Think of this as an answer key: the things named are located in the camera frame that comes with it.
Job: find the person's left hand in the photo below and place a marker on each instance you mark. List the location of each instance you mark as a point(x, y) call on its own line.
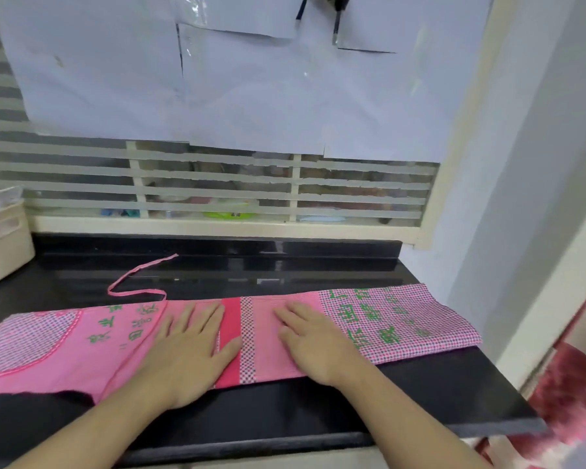
point(188, 361)

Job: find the person's right hand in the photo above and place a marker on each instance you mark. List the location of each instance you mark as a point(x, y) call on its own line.
point(322, 354)

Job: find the person's left thumb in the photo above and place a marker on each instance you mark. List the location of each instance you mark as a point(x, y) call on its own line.
point(229, 354)

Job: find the person's left little finger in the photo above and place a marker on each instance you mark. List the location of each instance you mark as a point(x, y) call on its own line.
point(162, 333)

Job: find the person's right thumb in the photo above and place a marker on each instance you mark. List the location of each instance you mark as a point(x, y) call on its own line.
point(288, 342)

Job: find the person's right middle finger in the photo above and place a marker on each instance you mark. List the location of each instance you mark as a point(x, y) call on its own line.
point(300, 313)

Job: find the person's right little finger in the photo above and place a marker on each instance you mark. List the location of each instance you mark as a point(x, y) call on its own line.
point(333, 332)

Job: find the person's left middle finger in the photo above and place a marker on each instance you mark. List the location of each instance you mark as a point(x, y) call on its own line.
point(199, 321)

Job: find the pink checkered apron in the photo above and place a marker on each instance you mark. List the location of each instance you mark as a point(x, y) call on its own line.
point(273, 336)

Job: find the person's left forearm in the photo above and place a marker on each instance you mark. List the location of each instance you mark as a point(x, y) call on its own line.
point(97, 429)

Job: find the person's right forearm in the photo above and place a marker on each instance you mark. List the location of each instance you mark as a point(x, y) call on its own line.
point(410, 424)

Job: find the green plastic container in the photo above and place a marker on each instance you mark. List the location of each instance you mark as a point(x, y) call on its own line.
point(229, 212)

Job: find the cream plastic storage basket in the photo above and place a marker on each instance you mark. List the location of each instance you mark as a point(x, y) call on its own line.
point(2, 244)

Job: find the white paper sheet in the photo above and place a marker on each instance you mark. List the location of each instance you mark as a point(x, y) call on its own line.
point(415, 21)
point(93, 68)
point(317, 97)
point(239, 12)

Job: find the red fluffy rug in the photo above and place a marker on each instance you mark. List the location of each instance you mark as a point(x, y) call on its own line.
point(561, 400)

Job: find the white door frame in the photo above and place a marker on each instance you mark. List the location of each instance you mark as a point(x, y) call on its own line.
point(556, 288)

